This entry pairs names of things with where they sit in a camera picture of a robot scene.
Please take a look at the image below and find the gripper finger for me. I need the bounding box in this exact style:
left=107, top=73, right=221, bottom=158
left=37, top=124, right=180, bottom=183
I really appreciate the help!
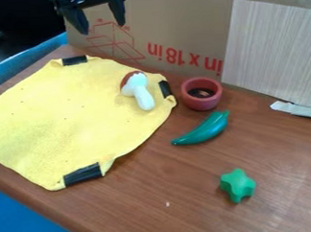
left=107, top=0, right=130, bottom=28
left=58, top=5, right=91, bottom=36

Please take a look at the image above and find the yellow cloth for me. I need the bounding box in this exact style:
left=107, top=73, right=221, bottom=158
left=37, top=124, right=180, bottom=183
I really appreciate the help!
left=0, top=51, right=182, bottom=194

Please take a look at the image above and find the cardboard box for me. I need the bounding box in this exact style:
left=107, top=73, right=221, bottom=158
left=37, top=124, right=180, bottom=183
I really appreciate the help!
left=62, top=0, right=311, bottom=86

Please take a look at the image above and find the white toy mushroom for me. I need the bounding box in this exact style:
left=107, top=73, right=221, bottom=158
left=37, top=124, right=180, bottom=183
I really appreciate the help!
left=117, top=69, right=157, bottom=112

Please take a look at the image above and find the red toy pot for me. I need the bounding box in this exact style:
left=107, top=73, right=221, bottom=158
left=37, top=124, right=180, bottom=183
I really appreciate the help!
left=179, top=75, right=226, bottom=113

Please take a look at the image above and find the green toy pepper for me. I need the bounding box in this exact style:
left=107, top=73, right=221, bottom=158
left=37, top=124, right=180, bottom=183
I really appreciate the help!
left=169, top=109, right=232, bottom=147

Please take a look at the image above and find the light wooden board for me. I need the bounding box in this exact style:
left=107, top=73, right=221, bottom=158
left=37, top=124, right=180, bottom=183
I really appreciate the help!
left=218, top=0, right=311, bottom=113

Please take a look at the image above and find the crumpled white paper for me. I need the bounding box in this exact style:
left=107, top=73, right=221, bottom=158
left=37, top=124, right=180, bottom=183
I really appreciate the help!
left=269, top=99, right=311, bottom=122

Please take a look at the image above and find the green star toy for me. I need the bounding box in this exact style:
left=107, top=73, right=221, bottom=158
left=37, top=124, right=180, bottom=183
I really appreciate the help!
left=217, top=167, right=259, bottom=205

